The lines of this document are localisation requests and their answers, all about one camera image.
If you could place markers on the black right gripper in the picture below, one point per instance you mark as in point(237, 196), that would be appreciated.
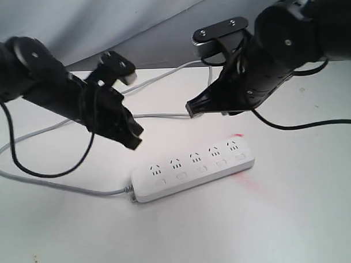
point(248, 78)

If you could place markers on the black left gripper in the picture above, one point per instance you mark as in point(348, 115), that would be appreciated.
point(102, 111)

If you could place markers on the white five-outlet power strip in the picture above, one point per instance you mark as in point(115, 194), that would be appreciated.
point(167, 175)

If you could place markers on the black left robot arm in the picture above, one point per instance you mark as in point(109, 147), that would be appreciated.
point(28, 70)

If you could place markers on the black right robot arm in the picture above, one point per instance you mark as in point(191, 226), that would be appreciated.
point(287, 35)

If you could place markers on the grey backdrop cloth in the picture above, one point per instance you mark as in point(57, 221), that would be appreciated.
point(149, 32)

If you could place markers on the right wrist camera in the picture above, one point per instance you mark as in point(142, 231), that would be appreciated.
point(206, 39)

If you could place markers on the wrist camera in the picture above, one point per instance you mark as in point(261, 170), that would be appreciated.
point(119, 66)
point(206, 39)

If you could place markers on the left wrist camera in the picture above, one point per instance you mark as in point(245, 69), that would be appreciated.
point(119, 66)

